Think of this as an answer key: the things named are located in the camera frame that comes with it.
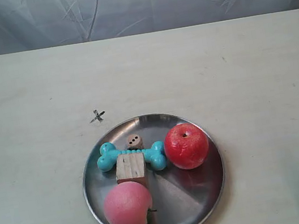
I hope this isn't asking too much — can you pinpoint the stainless steel bowl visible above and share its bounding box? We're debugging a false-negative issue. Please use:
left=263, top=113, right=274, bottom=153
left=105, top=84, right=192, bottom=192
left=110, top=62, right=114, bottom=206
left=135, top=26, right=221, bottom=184
left=83, top=113, right=225, bottom=224

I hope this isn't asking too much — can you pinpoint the wooden die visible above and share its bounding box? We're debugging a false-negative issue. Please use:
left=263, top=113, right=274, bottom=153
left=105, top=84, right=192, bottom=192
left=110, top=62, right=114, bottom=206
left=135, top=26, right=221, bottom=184
left=126, top=133, right=143, bottom=150

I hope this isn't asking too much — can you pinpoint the turquoise bone toy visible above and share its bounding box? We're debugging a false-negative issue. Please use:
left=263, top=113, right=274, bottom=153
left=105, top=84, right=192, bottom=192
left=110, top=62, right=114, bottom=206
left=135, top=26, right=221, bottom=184
left=97, top=141, right=167, bottom=172

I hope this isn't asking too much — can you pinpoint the red apple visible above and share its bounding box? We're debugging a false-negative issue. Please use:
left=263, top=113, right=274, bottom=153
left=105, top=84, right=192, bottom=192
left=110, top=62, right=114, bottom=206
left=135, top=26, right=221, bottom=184
left=164, top=123, right=209, bottom=170

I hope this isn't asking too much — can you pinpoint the wooden block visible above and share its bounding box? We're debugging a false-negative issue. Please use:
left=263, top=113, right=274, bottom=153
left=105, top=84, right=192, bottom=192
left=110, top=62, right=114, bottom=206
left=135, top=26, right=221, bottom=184
left=116, top=153, right=148, bottom=188

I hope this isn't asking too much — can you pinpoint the pink peach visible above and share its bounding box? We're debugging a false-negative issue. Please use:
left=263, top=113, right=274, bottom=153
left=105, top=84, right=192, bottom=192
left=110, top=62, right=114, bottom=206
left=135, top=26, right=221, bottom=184
left=103, top=181, right=157, bottom=224

